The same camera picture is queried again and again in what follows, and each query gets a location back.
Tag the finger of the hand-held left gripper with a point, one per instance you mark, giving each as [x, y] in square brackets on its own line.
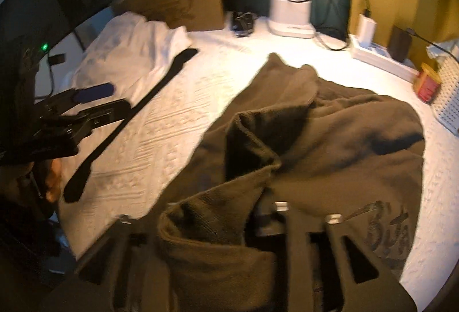
[104, 113]
[95, 91]

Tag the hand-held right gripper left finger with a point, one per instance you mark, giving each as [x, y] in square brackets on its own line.
[122, 261]

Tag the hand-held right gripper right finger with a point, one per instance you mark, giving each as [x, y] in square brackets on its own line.
[297, 244]

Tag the dark olive shirt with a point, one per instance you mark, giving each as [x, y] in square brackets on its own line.
[340, 154]

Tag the person's left hand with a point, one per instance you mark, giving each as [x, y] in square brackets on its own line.
[53, 179]

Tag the white folded garment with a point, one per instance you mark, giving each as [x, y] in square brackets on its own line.
[125, 46]

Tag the white textured table cloth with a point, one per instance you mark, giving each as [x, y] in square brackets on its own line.
[161, 139]

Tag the brown cardboard box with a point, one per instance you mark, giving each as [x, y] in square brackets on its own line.
[186, 3]

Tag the white power strip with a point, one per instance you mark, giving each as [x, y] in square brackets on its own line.
[376, 59]

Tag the red and yellow tin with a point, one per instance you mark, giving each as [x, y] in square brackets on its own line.
[426, 84]

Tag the white perforated basket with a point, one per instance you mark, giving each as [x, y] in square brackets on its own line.
[448, 100]

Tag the black charger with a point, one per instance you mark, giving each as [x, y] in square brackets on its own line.
[400, 44]

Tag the white charger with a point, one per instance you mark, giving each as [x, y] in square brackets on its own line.
[366, 30]

